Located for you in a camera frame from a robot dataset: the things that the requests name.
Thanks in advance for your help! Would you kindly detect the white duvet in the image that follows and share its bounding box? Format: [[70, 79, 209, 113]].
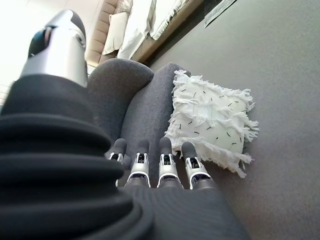
[[116, 0, 158, 60]]

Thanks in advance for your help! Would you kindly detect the white fringed cushion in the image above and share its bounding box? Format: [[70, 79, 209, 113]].
[[164, 69, 260, 179]]

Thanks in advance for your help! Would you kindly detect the white fringed throw blanket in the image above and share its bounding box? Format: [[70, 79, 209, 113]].
[[149, 0, 202, 41]]

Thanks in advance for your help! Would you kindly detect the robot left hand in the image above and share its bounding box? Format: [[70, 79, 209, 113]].
[[0, 9, 251, 240]]

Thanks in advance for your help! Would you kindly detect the white bed pillow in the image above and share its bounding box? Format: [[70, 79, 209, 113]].
[[101, 11, 130, 56]]

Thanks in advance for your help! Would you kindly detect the grey patterned rug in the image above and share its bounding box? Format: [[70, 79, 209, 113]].
[[203, 0, 237, 29]]

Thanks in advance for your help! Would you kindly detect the grey fabric armchair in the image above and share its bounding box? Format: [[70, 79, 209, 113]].
[[87, 57, 192, 188]]

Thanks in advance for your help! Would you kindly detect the beige upholstered bed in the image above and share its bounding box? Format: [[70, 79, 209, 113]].
[[84, 0, 210, 69]]

